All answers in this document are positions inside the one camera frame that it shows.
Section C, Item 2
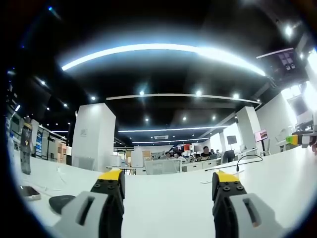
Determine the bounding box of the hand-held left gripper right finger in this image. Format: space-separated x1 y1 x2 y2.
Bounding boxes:
211 170 286 238

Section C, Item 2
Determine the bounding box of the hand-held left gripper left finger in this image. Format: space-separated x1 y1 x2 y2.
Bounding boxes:
53 168 126 238

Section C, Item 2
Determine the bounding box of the black data cable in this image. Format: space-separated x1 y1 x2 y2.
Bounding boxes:
205 154 264 172

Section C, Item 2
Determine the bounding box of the white desk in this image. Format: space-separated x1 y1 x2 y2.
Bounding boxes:
7 145 317 238

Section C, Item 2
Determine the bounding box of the black round pad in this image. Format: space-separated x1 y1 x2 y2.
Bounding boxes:
49 195 76 215

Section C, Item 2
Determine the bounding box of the smartphone with silver edge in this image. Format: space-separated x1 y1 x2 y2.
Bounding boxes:
19 185 42 201

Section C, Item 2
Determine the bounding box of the white box appliance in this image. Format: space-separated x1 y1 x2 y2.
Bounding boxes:
130 150 145 169

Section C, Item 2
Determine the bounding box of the white mesh office chair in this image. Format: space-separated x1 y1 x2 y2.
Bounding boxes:
144 159 183 176

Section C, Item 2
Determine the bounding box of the long curved ceiling light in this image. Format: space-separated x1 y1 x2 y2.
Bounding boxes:
60 43 267 77

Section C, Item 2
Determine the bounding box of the thin white cable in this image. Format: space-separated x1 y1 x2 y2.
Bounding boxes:
34 166 69 192

